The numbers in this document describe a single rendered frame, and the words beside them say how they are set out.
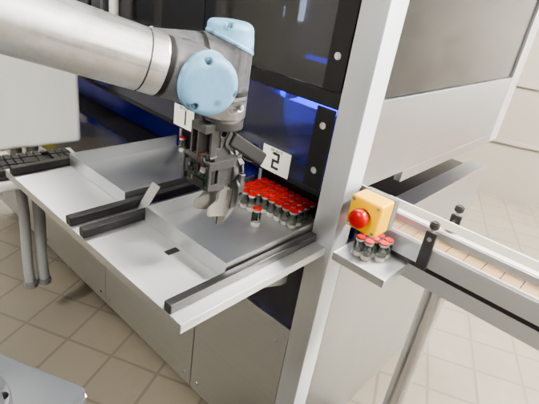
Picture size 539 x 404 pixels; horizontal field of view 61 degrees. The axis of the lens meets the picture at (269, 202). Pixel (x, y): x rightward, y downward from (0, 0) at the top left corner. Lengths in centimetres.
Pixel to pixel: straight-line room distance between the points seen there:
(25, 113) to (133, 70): 108
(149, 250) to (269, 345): 50
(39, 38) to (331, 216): 67
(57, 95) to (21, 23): 110
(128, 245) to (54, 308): 127
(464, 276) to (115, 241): 71
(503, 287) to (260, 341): 65
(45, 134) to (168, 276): 89
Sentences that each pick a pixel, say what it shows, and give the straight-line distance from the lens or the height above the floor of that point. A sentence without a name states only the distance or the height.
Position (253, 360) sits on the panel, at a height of 42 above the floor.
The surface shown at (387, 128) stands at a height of 115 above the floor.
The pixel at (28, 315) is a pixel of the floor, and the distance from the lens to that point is 220.
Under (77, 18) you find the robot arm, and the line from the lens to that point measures 54.
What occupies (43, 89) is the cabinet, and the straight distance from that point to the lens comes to 160.
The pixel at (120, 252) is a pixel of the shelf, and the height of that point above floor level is 88.
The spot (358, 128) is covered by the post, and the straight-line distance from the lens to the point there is 92.
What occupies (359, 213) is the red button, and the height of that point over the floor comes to 101.
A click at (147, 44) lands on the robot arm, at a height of 132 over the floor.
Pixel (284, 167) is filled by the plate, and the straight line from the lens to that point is 105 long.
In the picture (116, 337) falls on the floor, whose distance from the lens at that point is 204.
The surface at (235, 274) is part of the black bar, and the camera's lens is 86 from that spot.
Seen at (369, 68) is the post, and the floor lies 127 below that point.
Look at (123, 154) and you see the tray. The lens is 138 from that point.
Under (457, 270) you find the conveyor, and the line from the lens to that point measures 103.
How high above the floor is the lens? 141
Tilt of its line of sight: 27 degrees down
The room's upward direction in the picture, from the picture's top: 9 degrees clockwise
